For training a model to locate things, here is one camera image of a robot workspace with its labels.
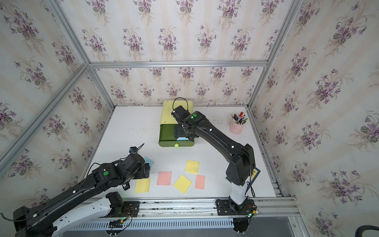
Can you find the blue sticky note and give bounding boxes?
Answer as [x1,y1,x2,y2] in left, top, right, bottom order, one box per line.
[176,137,189,141]
[144,157,155,167]

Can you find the green top drawer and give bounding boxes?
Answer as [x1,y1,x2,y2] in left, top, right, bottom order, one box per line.
[159,124,194,148]

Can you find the yellow sticky note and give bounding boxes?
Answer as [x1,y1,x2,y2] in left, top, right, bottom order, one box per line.
[134,178,150,194]
[174,175,192,194]
[185,160,199,174]

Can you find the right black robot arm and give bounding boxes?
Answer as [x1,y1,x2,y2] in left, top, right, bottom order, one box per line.
[171,101,256,206]

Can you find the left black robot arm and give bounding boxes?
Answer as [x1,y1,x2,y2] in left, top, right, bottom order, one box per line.
[11,153,151,237]

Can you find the yellow-green drawer cabinet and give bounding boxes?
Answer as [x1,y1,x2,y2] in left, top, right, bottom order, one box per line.
[160,99,193,125]

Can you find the large pink sticky note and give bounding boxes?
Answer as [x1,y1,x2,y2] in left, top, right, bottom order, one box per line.
[157,171,172,186]

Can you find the small pink sticky note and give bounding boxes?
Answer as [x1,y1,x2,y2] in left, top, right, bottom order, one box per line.
[195,175,206,190]

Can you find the pink pen holder cup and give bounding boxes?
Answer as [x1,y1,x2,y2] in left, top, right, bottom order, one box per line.
[230,121,245,134]

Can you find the pens in cup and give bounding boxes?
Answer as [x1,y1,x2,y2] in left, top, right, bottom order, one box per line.
[232,112,248,125]

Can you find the dark blue notebook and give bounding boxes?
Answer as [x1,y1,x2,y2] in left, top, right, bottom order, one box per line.
[226,167,261,186]

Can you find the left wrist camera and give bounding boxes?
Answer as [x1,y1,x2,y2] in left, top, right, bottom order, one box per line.
[129,147,138,154]

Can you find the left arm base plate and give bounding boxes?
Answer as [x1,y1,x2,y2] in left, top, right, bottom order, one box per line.
[106,201,141,218]

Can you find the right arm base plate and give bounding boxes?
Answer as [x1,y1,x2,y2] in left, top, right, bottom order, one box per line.
[215,198,258,217]

